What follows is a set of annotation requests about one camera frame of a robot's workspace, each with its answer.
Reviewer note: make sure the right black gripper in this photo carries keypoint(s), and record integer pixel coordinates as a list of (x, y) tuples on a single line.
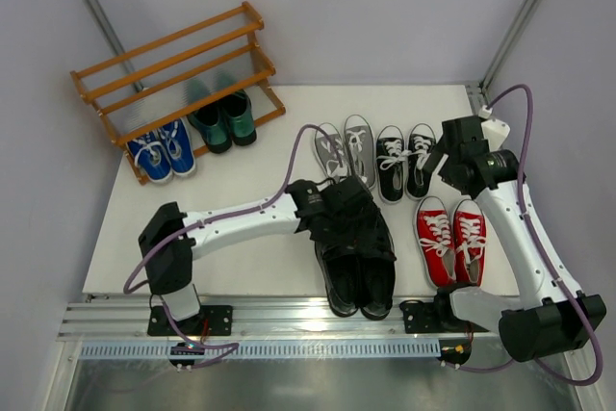
[(443, 159)]

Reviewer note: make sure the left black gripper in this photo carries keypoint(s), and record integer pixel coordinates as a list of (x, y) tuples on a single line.
[(365, 231)]

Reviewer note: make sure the black loafer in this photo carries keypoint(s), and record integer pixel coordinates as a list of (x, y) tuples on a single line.
[(340, 271), (378, 275)]

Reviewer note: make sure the blue sneaker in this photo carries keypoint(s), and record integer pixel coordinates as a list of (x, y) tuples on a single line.
[(177, 143), (149, 157)]

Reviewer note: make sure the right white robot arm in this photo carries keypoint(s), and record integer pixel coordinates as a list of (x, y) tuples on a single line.
[(552, 313)]

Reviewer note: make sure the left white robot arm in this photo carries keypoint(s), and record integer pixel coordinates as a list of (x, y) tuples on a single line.
[(173, 239)]

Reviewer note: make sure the wooden shoe shelf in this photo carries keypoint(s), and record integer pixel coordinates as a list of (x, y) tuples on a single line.
[(143, 89)]

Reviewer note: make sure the right black sneaker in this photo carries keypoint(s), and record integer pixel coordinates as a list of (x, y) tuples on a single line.
[(420, 143)]

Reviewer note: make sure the black sneaker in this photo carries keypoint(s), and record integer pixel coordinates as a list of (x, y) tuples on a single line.
[(420, 143), (390, 159)]

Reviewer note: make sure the left black sneaker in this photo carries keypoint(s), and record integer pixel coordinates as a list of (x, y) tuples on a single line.
[(390, 159)]

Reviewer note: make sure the left grey sneaker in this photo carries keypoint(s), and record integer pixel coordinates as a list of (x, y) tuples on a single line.
[(331, 153)]

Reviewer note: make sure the grey sneaker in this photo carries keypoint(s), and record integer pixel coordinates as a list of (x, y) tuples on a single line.
[(331, 153), (360, 146)]

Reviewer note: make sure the left red sneaker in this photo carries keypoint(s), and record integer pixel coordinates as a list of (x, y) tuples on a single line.
[(435, 240)]

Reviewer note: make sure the red sneaker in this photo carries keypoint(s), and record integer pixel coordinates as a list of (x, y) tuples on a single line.
[(470, 240), (435, 240)]

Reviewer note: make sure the right red sneaker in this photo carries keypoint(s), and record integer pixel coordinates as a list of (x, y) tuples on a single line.
[(470, 240)]

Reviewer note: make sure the right grey sneaker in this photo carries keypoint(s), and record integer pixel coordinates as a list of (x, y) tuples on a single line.
[(360, 146)]

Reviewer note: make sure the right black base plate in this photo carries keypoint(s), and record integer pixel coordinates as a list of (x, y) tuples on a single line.
[(420, 317)]

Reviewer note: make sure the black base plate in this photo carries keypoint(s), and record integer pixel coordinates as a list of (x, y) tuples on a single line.
[(211, 320), (420, 317)]

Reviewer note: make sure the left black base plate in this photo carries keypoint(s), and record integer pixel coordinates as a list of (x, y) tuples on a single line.
[(211, 320)]

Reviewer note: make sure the slotted cable duct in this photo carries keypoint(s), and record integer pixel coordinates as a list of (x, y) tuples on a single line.
[(264, 350)]

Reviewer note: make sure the aluminium mounting rail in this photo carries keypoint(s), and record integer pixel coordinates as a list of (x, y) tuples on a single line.
[(108, 317)]

